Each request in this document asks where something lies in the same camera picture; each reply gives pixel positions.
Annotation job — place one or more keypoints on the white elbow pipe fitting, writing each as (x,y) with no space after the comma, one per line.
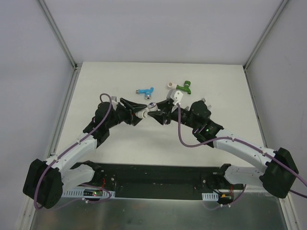
(142,114)

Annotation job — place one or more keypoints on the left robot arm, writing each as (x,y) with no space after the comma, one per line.
(47,180)

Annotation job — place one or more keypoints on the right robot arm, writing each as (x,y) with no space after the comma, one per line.
(273,170)

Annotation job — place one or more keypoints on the grey faucet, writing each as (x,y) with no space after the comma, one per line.
(208,104)

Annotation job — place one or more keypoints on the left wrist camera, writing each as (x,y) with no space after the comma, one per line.
(114,101)

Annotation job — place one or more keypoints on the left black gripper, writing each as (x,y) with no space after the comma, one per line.
(129,112)

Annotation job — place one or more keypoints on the blue faucet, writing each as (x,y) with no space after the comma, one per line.
(147,92)

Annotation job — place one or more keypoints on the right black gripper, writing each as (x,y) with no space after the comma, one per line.
(167,112)

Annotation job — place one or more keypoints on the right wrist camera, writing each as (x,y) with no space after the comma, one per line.
(175,96)

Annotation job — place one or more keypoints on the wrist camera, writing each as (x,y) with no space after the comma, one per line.
(114,101)
(175,96)

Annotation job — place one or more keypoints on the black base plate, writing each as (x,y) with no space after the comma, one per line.
(159,182)

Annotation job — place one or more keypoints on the green faucet with white fitting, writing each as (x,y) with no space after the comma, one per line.
(184,88)

